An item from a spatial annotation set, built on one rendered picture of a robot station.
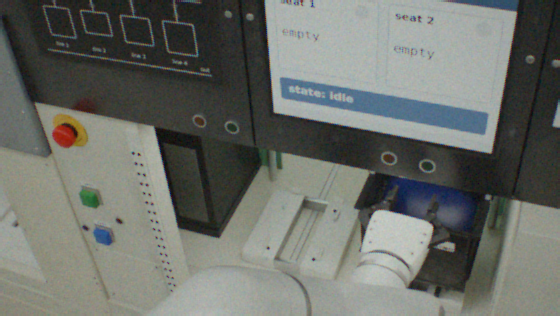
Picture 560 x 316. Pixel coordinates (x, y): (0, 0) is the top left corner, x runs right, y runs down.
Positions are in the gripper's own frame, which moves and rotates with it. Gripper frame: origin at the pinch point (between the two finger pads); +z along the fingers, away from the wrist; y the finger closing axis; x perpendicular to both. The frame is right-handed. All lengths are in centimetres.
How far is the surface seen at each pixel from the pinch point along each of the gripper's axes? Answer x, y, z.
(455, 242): -10.4, 8.0, 2.9
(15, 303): -48, -91, -21
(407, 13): 44.6, 0.8, -16.6
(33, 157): 7, -63, -20
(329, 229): -29.4, -20.8, 14.3
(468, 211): -12.8, 8.3, 13.7
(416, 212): -17.0, -1.8, 14.0
